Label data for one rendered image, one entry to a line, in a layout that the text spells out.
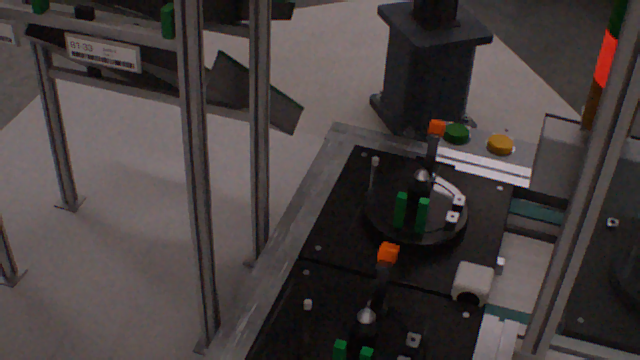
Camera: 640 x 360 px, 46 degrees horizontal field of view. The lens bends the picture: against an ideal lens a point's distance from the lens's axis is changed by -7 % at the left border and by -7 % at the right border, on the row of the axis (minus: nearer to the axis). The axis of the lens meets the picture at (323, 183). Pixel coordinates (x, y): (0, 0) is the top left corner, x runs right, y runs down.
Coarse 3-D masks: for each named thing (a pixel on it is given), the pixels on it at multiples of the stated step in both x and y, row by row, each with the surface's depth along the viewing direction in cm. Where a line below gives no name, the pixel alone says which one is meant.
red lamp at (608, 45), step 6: (606, 30) 68; (606, 36) 68; (606, 42) 68; (612, 42) 67; (606, 48) 68; (612, 48) 67; (600, 54) 69; (606, 54) 68; (612, 54) 67; (600, 60) 69; (606, 60) 68; (600, 66) 69; (606, 66) 68; (594, 72) 71; (600, 72) 69; (606, 72) 69; (600, 78) 70; (600, 84) 70
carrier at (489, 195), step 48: (336, 192) 109; (384, 192) 106; (432, 192) 107; (480, 192) 110; (336, 240) 102; (384, 240) 101; (432, 240) 100; (480, 240) 103; (432, 288) 96; (480, 288) 94
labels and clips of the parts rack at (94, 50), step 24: (48, 0) 76; (0, 24) 78; (168, 24) 71; (72, 48) 77; (96, 48) 76; (120, 48) 75; (48, 72) 105; (72, 72) 104; (96, 72) 102; (144, 96) 102; (168, 96) 100; (240, 120) 99
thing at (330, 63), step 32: (384, 0) 176; (288, 32) 163; (320, 32) 164; (352, 32) 164; (384, 32) 165; (288, 64) 154; (320, 64) 154; (352, 64) 155; (384, 64) 155; (480, 64) 157; (512, 64) 158; (320, 96) 146; (352, 96) 146; (480, 96) 149; (512, 96) 149; (544, 96) 150; (320, 128) 138; (384, 128) 139; (480, 128) 141; (512, 128) 141
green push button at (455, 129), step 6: (450, 126) 121; (456, 126) 122; (462, 126) 122; (444, 132) 121; (450, 132) 120; (456, 132) 120; (462, 132) 120; (468, 132) 121; (450, 138) 120; (456, 138) 120; (462, 138) 120
